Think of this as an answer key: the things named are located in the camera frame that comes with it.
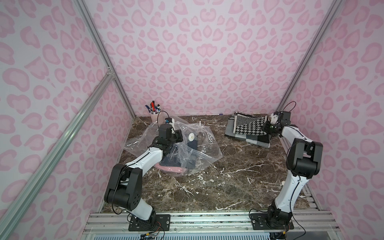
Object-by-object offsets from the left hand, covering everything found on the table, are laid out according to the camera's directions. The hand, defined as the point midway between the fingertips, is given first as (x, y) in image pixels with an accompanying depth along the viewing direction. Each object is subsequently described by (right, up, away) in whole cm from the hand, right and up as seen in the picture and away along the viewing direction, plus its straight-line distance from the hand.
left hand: (182, 129), depth 90 cm
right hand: (+53, +3, +11) cm, 54 cm away
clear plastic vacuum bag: (-24, -7, +4) cm, 25 cm away
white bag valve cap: (+5, -5, +2) cm, 8 cm away
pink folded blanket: (-5, -23, -3) cm, 24 cm away
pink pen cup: (-22, +8, +17) cm, 29 cm away
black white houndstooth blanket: (+45, +3, +15) cm, 47 cm away
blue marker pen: (-25, +15, +14) cm, 32 cm away
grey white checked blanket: (+54, -8, +11) cm, 55 cm away
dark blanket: (+4, -14, -6) cm, 16 cm away
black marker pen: (-19, +16, +19) cm, 31 cm away
